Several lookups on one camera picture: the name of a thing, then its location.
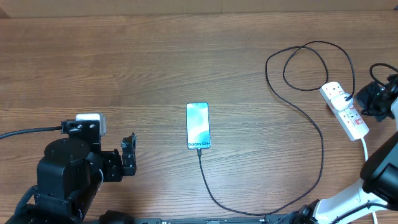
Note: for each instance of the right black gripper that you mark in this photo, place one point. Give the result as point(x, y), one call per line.
point(362, 98)

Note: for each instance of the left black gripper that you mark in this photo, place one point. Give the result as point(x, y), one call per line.
point(116, 170)

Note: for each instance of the Samsung Galaxy smartphone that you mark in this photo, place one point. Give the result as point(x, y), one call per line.
point(198, 125)

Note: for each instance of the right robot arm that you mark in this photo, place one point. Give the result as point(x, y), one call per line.
point(376, 188)

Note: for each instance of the white charger plug adapter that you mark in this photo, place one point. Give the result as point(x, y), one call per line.
point(340, 102)

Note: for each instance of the white power strip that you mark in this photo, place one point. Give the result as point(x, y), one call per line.
point(350, 119)

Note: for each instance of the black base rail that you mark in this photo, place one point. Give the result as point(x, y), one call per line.
point(202, 220)

